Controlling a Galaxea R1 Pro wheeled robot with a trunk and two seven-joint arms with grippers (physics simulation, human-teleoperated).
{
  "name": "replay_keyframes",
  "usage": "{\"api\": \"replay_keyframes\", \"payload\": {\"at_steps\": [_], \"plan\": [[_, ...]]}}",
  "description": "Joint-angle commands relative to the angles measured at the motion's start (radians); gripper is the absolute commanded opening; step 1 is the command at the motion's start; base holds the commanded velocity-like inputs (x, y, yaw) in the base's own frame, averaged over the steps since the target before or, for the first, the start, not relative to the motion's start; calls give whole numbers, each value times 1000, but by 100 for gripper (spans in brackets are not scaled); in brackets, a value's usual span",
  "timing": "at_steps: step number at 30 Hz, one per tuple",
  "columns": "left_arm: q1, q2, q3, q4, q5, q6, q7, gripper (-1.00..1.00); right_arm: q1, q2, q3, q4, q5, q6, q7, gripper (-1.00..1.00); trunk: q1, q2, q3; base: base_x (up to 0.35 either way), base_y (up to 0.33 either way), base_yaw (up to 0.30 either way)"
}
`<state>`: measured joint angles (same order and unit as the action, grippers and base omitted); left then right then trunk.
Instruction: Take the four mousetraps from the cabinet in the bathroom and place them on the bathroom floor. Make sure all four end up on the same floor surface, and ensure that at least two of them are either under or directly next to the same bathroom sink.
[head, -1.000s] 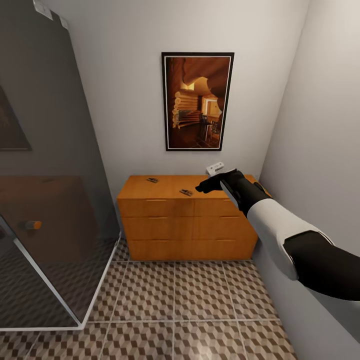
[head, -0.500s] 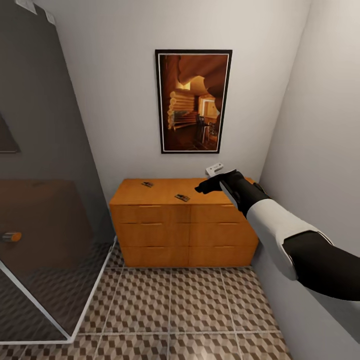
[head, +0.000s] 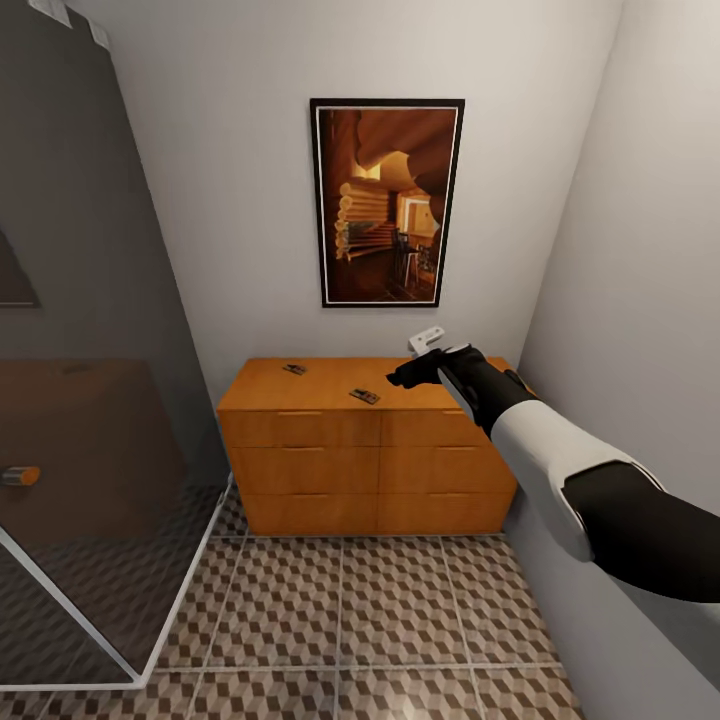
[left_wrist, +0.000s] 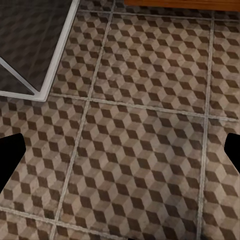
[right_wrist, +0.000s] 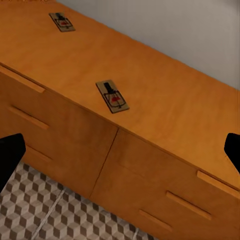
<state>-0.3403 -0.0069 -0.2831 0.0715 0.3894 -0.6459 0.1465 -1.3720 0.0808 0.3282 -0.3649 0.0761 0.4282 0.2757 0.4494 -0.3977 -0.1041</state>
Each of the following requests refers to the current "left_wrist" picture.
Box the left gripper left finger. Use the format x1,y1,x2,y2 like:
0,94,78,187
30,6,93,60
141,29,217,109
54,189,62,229
0,133,26,193

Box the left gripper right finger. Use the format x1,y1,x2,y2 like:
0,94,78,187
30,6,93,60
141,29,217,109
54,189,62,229
224,133,240,173

